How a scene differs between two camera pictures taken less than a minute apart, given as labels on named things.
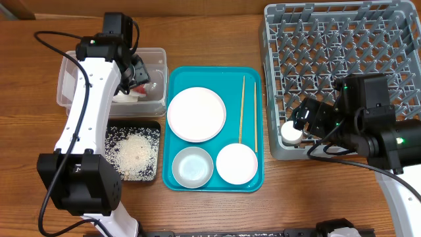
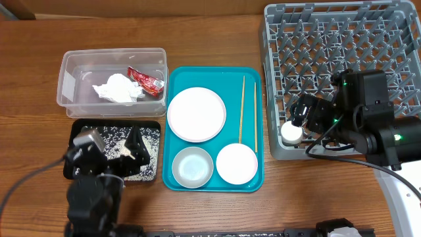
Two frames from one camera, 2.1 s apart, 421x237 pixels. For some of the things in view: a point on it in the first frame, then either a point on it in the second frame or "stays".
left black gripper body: x=136 y=76 -> x=122 y=167
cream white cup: x=290 y=135 stays
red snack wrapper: x=141 y=89 -> x=149 y=83
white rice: x=134 y=151 stays
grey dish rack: x=306 y=47 stays
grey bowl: x=193 y=167 stays
